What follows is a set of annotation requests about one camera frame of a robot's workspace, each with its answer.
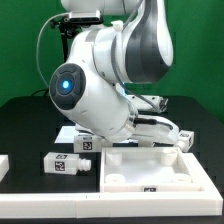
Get white square tabletop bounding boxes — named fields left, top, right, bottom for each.
left=100, top=147, right=201, bottom=193

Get black camera stand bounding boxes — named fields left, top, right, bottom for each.
left=50, top=16, right=103, bottom=60

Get white camera cable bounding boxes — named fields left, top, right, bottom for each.
left=35, top=13, right=71, bottom=88

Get grey mounted camera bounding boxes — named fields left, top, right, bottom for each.
left=69, top=10, right=101, bottom=21

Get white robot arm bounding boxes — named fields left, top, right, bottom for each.
left=49, top=0, right=179, bottom=144

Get marker sheet with tags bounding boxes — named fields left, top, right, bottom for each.
left=55, top=126, right=79, bottom=144

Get white U-shaped fence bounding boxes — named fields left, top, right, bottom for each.
left=0, top=153, right=223, bottom=219

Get black cables at base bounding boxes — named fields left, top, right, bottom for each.
left=31, top=88, right=51, bottom=98

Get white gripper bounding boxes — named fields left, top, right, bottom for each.
left=126, top=95, right=179, bottom=145

